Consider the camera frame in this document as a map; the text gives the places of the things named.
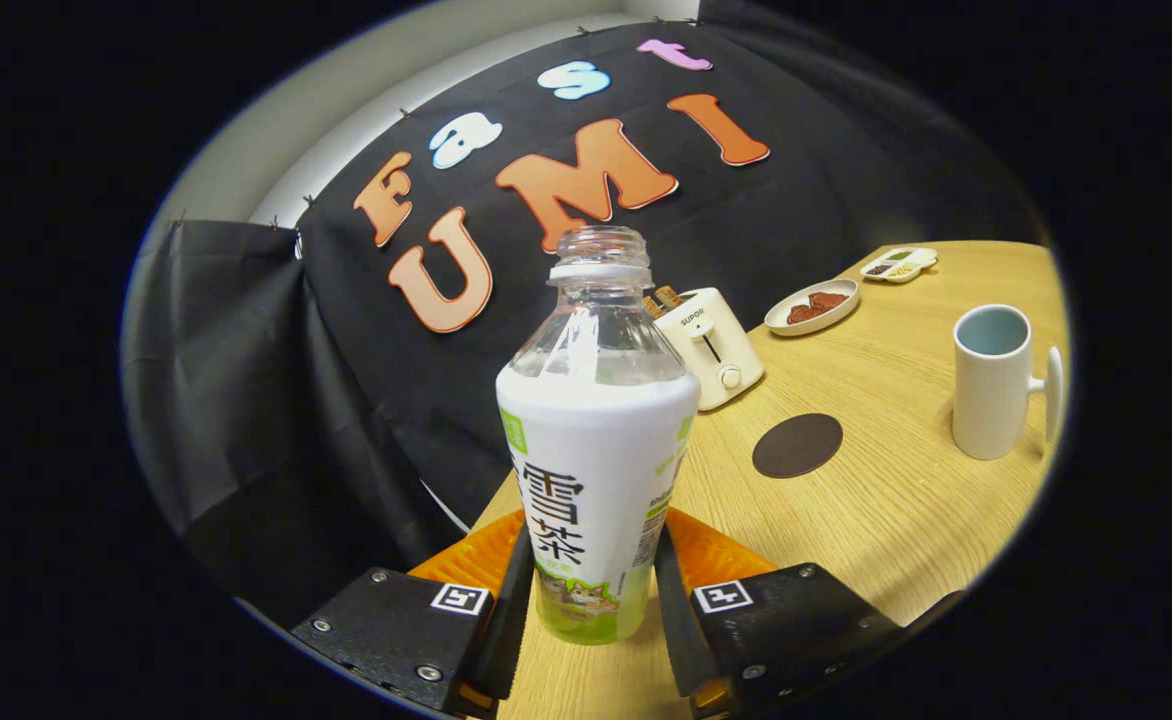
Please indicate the black backdrop cloth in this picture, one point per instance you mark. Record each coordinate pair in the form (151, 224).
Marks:
(366, 380)

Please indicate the cream toaster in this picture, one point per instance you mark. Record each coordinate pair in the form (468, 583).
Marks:
(721, 355)

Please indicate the white oval plate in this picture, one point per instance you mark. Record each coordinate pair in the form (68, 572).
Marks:
(781, 322)

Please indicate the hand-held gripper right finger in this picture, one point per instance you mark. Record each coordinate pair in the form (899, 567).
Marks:
(676, 630)

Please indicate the toast slice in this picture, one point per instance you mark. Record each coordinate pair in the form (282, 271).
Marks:
(669, 296)
(653, 307)

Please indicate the brown meat pieces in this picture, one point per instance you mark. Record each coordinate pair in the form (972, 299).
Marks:
(818, 306)

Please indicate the white cup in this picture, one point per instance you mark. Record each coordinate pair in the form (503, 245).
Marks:
(991, 400)

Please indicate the dark brown round coaster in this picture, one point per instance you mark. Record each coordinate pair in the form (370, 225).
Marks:
(797, 446)

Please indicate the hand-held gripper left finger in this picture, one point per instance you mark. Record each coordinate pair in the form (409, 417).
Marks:
(511, 620)

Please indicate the wooden table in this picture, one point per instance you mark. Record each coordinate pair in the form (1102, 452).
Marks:
(896, 520)

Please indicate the white label juice bottle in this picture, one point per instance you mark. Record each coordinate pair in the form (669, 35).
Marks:
(596, 450)

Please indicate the white divided snack tray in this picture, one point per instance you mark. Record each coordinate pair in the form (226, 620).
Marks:
(899, 265)

